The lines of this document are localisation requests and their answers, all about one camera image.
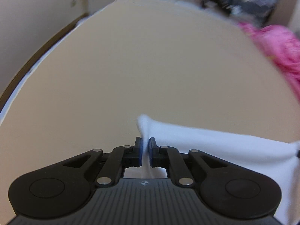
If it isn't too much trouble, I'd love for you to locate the wall power socket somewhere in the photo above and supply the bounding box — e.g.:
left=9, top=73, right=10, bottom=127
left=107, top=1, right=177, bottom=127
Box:
left=71, top=0, right=77, bottom=7

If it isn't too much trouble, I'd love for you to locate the pink floral quilt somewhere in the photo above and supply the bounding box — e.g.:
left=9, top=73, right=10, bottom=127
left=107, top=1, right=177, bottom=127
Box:
left=238, top=23, right=299, bottom=98

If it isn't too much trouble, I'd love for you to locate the white long-sleeve shirt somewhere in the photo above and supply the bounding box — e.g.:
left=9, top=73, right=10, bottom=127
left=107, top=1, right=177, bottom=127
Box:
left=124, top=115, right=299, bottom=224

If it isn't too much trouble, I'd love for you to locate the tan bed mat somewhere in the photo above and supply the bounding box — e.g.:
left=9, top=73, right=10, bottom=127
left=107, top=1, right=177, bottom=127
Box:
left=1, top=0, right=299, bottom=224

